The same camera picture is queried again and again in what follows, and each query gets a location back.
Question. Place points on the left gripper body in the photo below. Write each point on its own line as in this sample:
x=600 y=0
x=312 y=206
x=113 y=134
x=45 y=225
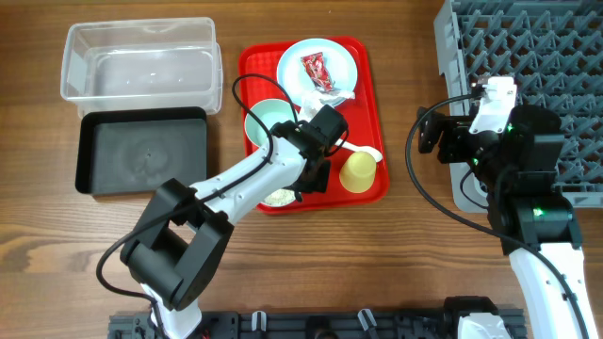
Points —
x=319 y=184

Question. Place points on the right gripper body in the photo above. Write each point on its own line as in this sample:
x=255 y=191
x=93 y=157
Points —
x=458 y=147

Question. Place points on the white rice pile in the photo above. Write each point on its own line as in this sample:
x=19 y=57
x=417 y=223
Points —
x=279 y=197

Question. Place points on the light blue bowl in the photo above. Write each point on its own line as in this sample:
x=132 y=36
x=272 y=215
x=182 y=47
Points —
x=280 y=198

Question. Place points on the white tissue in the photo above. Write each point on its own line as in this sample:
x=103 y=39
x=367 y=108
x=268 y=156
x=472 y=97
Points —
x=313 y=101

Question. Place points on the mint green bowl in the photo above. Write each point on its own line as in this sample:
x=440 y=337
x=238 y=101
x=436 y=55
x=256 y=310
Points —
x=269 y=112

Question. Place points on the red strawberry snack wrapper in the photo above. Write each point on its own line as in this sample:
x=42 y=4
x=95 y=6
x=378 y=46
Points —
x=315 y=67

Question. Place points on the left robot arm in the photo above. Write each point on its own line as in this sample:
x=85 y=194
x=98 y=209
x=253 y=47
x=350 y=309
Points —
x=176 y=247

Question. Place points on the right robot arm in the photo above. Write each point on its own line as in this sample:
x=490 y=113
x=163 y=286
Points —
x=536 y=225

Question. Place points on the grey dishwasher rack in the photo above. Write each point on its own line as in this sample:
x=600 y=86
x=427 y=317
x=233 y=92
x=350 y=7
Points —
x=553 y=51

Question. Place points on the black waste tray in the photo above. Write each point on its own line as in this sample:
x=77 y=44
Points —
x=136 y=151

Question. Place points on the yellow plastic cup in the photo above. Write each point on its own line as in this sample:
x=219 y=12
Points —
x=358 y=173

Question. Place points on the white plastic spoon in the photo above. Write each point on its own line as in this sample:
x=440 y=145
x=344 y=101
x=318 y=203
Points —
x=377 y=155

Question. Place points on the red serving tray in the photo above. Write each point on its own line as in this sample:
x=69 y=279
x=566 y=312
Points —
x=360 y=113

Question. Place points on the light blue plate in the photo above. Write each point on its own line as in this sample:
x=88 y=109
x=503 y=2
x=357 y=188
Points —
x=338 y=62

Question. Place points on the clear plastic bin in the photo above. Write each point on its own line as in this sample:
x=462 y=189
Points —
x=142 y=64

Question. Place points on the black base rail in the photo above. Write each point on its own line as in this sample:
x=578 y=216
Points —
x=458 y=317

